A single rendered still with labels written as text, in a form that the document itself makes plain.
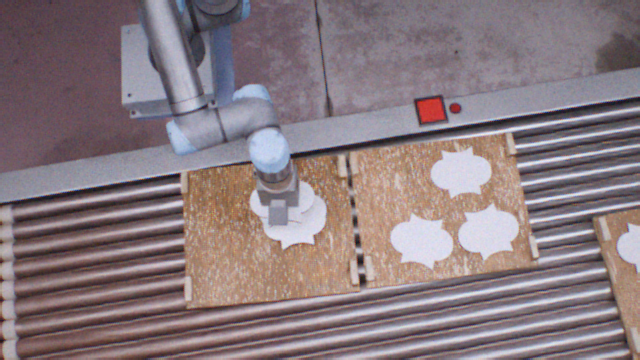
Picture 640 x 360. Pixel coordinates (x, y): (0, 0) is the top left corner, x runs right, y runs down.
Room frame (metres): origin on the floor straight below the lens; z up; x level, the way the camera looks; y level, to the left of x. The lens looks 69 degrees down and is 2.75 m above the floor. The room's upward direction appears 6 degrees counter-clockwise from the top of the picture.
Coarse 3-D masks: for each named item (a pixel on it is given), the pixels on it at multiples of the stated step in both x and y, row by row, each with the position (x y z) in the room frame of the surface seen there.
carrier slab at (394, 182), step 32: (384, 160) 0.74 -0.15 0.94; (416, 160) 0.73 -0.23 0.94; (512, 160) 0.70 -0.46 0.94; (384, 192) 0.65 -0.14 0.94; (416, 192) 0.64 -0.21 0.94; (448, 192) 0.64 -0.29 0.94; (512, 192) 0.62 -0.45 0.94; (384, 224) 0.57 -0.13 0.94; (448, 224) 0.56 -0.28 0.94; (384, 256) 0.49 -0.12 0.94; (448, 256) 0.48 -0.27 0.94; (480, 256) 0.47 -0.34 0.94; (512, 256) 0.46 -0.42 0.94
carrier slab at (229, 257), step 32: (320, 160) 0.75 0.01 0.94; (192, 192) 0.70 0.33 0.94; (224, 192) 0.70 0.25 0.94; (320, 192) 0.67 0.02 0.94; (192, 224) 0.62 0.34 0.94; (224, 224) 0.61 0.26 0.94; (256, 224) 0.60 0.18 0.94; (192, 256) 0.54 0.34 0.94; (224, 256) 0.53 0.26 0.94; (256, 256) 0.52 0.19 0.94; (288, 256) 0.52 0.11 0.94; (320, 256) 0.51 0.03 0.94; (352, 256) 0.50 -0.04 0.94; (224, 288) 0.45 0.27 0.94; (256, 288) 0.45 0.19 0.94; (288, 288) 0.44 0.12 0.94; (320, 288) 0.43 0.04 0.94; (352, 288) 0.42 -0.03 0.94
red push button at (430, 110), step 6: (420, 102) 0.89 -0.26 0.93; (426, 102) 0.89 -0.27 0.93; (432, 102) 0.89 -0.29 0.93; (438, 102) 0.88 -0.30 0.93; (420, 108) 0.87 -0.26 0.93; (426, 108) 0.87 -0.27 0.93; (432, 108) 0.87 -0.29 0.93; (438, 108) 0.87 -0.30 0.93; (420, 114) 0.86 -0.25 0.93; (426, 114) 0.85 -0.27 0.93; (432, 114) 0.85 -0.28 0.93; (438, 114) 0.85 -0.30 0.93; (426, 120) 0.84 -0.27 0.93; (432, 120) 0.84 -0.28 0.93; (438, 120) 0.84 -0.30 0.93
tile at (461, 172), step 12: (444, 156) 0.73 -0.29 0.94; (456, 156) 0.73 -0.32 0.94; (468, 156) 0.72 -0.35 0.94; (432, 168) 0.70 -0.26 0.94; (444, 168) 0.70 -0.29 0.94; (456, 168) 0.69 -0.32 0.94; (468, 168) 0.69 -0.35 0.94; (480, 168) 0.69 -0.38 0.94; (432, 180) 0.67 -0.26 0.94; (444, 180) 0.67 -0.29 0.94; (456, 180) 0.66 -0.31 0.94; (468, 180) 0.66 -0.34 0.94; (480, 180) 0.66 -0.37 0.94; (456, 192) 0.63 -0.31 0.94; (468, 192) 0.63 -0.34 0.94; (480, 192) 0.63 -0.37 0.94
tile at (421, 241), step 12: (396, 228) 0.56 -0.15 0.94; (408, 228) 0.55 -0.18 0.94; (420, 228) 0.55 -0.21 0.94; (432, 228) 0.55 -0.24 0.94; (396, 240) 0.53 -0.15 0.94; (408, 240) 0.52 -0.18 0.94; (420, 240) 0.52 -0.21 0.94; (432, 240) 0.52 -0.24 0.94; (444, 240) 0.51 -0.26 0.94; (408, 252) 0.49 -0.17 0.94; (420, 252) 0.49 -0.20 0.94; (432, 252) 0.49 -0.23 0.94; (444, 252) 0.48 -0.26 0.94; (432, 264) 0.46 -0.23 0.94
